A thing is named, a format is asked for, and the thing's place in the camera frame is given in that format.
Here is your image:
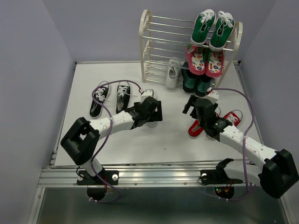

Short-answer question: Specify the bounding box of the black canvas sneaker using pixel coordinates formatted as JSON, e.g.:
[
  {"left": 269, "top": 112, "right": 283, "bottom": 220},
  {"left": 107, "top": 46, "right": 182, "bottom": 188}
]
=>
[
  {"left": 116, "top": 81, "right": 136, "bottom": 114},
  {"left": 89, "top": 81, "right": 110, "bottom": 119}
]

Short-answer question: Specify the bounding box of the white sneaker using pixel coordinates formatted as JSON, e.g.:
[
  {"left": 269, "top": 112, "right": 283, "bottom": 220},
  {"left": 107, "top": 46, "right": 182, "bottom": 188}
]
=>
[
  {"left": 165, "top": 57, "right": 181, "bottom": 89},
  {"left": 146, "top": 121, "right": 158, "bottom": 128}
]

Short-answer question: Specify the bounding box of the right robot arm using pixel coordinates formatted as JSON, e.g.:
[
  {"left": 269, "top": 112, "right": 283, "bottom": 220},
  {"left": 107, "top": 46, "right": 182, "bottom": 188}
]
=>
[{"left": 183, "top": 95, "right": 299, "bottom": 199}]

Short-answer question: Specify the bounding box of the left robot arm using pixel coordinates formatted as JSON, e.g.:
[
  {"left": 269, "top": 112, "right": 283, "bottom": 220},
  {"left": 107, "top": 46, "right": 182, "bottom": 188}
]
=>
[{"left": 60, "top": 96, "right": 163, "bottom": 185}]

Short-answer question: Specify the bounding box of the left dark green shoe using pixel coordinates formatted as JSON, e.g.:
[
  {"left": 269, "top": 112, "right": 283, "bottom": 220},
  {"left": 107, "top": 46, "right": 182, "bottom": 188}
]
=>
[{"left": 181, "top": 62, "right": 197, "bottom": 93}]

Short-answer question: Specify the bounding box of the dark green shoe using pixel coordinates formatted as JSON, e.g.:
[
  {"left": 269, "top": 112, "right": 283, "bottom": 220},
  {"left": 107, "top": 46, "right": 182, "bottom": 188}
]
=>
[
  {"left": 181, "top": 62, "right": 197, "bottom": 93},
  {"left": 195, "top": 75, "right": 213, "bottom": 97}
]

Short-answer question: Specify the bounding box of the right dark green shoe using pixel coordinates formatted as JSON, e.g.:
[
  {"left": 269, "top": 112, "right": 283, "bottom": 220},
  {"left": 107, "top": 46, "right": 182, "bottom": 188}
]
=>
[{"left": 195, "top": 75, "right": 213, "bottom": 97}]

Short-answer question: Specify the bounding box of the cream metal shoe shelf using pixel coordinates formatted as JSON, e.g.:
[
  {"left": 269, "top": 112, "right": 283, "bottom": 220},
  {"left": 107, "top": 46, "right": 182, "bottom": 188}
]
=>
[{"left": 139, "top": 10, "right": 242, "bottom": 87}]

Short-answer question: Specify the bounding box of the left red canvas sneaker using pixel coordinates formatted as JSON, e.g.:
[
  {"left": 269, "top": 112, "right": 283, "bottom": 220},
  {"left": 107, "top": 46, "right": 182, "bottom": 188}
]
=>
[{"left": 187, "top": 106, "right": 221, "bottom": 139}]

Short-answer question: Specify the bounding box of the red canvas sneaker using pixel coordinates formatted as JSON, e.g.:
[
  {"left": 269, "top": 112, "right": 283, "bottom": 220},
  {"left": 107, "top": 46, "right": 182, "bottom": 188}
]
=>
[
  {"left": 223, "top": 110, "right": 243, "bottom": 126},
  {"left": 187, "top": 106, "right": 221, "bottom": 139}
]

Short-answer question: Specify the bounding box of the right red canvas sneaker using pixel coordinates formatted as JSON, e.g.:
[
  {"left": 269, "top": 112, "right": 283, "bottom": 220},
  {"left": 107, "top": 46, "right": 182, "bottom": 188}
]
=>
[{"left": 223, "top": 110, "right": 243, "bottom": 126}]

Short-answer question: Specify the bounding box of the right pink patterned slipper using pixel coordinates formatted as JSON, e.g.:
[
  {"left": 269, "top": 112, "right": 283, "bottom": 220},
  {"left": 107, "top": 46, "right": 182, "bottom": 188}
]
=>
[{"left": 205, "top": 49, "right": 225, "bottom": 78}]

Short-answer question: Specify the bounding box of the pink patterned slipper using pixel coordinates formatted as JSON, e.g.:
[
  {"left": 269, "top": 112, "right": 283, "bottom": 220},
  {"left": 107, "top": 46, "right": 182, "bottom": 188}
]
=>
[
  {"left": 205, "top": 49, "right": 225, "bottom": 78},
  {"left": 185, "top": 44, "right": 207, "bottom": 75}
]

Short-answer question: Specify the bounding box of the left pink patterned slipper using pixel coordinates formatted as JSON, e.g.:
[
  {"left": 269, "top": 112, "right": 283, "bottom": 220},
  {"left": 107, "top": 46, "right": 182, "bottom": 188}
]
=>
[{"left": 185, "top": 44, "right": 207, "bottom": 75}]

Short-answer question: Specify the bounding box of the left green canvas sneaker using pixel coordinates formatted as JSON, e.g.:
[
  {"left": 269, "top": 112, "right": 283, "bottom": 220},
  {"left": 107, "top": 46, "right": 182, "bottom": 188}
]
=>
[{"left": 191, "top": 9, "right": 216, "bottom": 46}]

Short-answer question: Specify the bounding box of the green canvas sneaker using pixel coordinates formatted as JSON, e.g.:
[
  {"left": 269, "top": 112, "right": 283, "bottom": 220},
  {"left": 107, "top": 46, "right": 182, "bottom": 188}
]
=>
[
  {"left": 191, "top": 9, "right": 216, "bottom": 46},
  {"left": 209, "top": 11, "right": 235, "bottom": 51}
]

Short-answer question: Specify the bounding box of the right green canvas sneaker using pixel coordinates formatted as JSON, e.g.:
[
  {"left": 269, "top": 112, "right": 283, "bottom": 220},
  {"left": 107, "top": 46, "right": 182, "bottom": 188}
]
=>
[{"left": 209, "top": 11, "right": 235, "bottom": 51}]

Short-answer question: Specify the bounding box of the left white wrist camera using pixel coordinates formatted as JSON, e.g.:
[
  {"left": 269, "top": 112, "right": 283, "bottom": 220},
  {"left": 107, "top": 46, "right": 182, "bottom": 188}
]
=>
[{"left": 141, "top": 89, "right": 155, "bottom": 103}]

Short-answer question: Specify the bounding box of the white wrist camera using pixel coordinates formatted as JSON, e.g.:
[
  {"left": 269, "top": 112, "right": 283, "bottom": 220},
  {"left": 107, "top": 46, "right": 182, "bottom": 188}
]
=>
[
  {"left": 206, "top": 87, "right": 219, "bottom": 104},
  {"left": 141, "top": 89, "right": 155, "bottom": 103}
]

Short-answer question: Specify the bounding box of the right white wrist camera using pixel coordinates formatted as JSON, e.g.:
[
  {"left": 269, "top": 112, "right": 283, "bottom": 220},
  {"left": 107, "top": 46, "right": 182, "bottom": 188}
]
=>
[{"left": 206, "top": 87, "right": 219, "bottom": 104}]

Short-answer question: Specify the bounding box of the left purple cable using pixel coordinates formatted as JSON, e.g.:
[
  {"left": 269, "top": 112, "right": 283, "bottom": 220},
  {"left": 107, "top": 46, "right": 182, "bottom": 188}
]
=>
[{"left": 90, "top": 80, "right": 143, "bottom": 204}]

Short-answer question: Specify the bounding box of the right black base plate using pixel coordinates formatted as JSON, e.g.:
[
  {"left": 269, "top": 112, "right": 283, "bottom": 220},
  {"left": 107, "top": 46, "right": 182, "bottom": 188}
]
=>
[{"left": 199, "top": 169, "right": 243, "bottom": 185}]

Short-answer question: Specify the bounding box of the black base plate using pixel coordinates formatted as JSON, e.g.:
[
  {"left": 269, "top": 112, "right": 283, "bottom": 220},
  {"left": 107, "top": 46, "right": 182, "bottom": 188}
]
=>
[
  {"left": 76, "top": 170, "right": 119, "bottom": 186},
  {"left": 199, "top": 169, "right": 243, "bottom": 185}
]

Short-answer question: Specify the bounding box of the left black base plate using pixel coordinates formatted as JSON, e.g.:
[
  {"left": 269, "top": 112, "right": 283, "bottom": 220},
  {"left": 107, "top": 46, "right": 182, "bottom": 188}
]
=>
[{"left": 76, "top": 170, "right": 119, "bottom": 186}]

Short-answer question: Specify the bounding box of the aluminium mounting rail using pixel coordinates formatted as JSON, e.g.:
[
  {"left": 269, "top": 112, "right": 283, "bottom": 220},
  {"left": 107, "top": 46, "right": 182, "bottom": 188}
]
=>
[{"left": 39, "top": 164, "right": 287, "bottom": 187}]

